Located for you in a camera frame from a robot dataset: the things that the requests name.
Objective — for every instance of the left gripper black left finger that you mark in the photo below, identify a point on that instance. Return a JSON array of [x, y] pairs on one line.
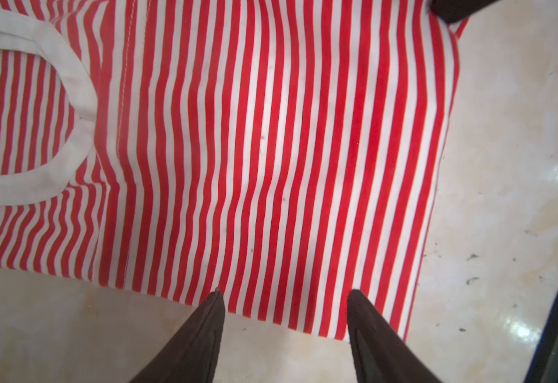
[[191, 355]]

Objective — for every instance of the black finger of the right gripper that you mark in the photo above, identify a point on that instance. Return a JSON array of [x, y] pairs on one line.
[[452, 11]]

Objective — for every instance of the red white striped tank top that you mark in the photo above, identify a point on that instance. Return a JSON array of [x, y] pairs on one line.
[[283, 152]]

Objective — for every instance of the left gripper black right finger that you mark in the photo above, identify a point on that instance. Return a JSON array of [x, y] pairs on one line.
[[379, 354]]

